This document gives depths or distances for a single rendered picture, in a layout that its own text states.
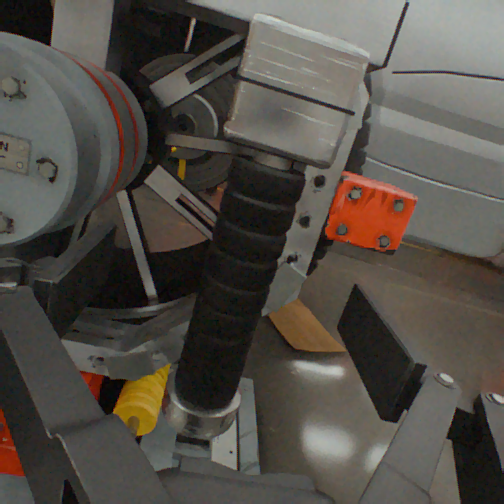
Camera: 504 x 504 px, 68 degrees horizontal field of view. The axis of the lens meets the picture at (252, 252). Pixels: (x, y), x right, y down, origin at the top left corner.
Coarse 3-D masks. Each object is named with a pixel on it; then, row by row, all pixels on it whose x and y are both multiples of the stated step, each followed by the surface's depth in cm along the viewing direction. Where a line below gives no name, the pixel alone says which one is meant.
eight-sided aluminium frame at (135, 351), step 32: (352, 128) 36; (320, 192) 39; (320, 224) 40; (288, 256) 44; (288, 288) 42; (96, 320) 48; (160, 320) 48; (96, 352) 44; (128, 352) 44; (160, 352) 46
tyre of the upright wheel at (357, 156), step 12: (360, 132) 45; (360, 144) 45; (348, 156) 46; (360, 156) 46; (348, 168) 46; (360, 168) 47; (324, 240) 49; (324, 252) 50; (312, 264) 51; (132, 324) 53
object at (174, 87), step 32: (0, 0) 52; (32, 0) 57; (128, 32) 42; (128, 64) 43; (192, 64) 43; (224, 64) 44; (160, 96) 44; (160, 128) 46; (160, 160) 47; (128, 192) 48; (160, 192) 48; (192, 192) 49; (128, 224) 50; (192, 224) 50; (0, 256) 52; (32, 256) 56; (128, 256) 70; (160, 256) 71; (192, 256) 67; (128, 288) 58; (160, 288) 57; (192, 288) 53
